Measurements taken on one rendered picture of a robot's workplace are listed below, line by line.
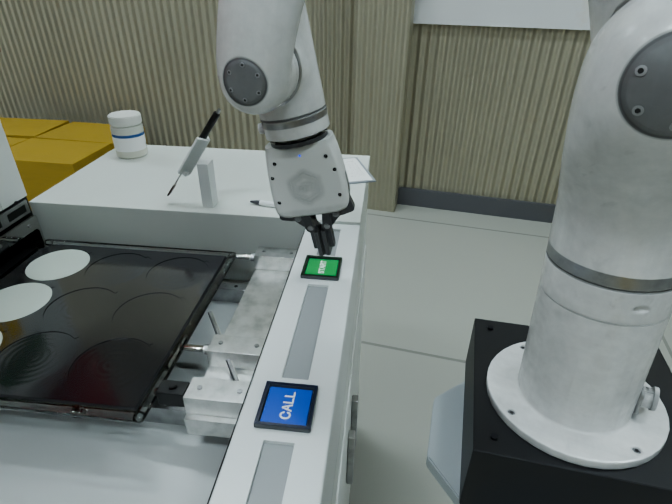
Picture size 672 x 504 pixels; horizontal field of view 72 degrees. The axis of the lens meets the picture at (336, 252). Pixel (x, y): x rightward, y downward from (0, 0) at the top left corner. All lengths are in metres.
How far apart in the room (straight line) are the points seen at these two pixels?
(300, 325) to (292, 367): 0.07
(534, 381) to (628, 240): 0.20
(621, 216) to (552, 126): 2.60
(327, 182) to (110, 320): 0.38
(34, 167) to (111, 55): 1.07
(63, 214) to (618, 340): 0.91
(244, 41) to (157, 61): 3.09
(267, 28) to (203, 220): 0.48
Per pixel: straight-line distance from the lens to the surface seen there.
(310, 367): 0.55
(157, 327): 0.73
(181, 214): 0.90
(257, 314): 0.75
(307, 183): 0.61
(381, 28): 2.79
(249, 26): 0.48
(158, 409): 0.68
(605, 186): 0.42
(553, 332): 0.52
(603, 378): 0.54
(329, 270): 0.69
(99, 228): 0.99
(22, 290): 0.90
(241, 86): 0.50
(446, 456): 0.66
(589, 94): 0.38
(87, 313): 0.79
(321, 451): 0.47
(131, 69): 3.70
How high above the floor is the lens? 1.34
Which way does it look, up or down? 31 degrees down
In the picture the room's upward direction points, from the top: 1 degrees clockwise
